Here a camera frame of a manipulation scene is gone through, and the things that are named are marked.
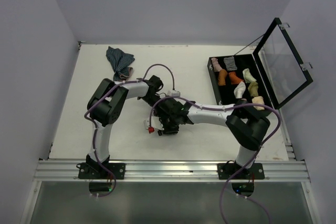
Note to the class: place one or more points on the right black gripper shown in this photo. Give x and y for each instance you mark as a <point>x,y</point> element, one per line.
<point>166,129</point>

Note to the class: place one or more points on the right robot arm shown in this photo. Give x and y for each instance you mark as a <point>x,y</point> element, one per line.
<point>248,125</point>

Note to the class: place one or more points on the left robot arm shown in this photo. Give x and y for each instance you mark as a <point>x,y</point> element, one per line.
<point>105,107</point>

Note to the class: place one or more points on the striped blue cloth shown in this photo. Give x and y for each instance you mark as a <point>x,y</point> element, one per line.
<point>120,63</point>

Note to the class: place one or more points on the brown rolled sock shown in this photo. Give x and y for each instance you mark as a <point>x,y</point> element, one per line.
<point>222,74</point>

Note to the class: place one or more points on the pink rolled sock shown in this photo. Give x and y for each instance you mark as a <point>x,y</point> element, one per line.
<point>216,65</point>

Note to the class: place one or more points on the white rolled sock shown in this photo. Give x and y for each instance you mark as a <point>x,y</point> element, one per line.
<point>239,90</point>

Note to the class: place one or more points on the orange rolled sock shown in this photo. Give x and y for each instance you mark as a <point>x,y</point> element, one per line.
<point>234,79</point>

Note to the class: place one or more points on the black storage box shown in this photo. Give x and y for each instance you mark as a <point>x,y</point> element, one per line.
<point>224,95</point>

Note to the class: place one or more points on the grey striped rolled sock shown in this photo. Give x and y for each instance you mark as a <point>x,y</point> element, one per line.
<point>230,63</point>

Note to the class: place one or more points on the pale green rolled sock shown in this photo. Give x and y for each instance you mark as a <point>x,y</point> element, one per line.
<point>248,77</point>

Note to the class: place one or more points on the olive rolled sock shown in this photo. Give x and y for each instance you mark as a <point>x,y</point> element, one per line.
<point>253,89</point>

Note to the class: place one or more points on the cream rolled sock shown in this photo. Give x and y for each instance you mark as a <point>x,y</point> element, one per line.
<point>260,101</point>

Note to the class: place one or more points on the glass box lid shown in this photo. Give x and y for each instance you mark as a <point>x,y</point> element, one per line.
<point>281,68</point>

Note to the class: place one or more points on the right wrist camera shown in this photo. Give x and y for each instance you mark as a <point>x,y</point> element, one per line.
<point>155,124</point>

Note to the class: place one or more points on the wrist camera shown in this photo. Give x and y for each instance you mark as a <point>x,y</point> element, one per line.
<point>155,124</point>
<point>174,93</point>

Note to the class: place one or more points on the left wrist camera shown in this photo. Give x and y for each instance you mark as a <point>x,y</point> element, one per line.
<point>174,93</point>

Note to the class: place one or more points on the aluminium rail frame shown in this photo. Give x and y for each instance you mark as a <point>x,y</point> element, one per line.
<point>65,170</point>

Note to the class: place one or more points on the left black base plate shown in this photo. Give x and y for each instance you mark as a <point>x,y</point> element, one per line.
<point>90,169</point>

